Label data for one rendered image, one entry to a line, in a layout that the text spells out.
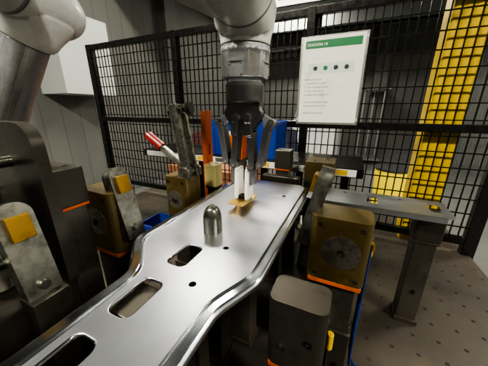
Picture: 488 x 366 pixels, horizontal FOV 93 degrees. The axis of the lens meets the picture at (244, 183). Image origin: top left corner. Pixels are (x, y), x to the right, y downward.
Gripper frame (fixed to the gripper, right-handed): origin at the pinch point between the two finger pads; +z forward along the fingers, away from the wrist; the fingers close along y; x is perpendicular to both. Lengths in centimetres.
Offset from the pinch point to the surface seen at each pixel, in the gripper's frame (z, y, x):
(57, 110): -10, -275, 110
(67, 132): 14, -274, 115
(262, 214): 5.0, 5.7, -3.2
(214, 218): 1.9, 1.0, -13.9
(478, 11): -43, 49, 58
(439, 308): 35, 48, 22
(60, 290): 6.2, -10.5, -31.9
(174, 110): -15.0, -15.8, -2.0
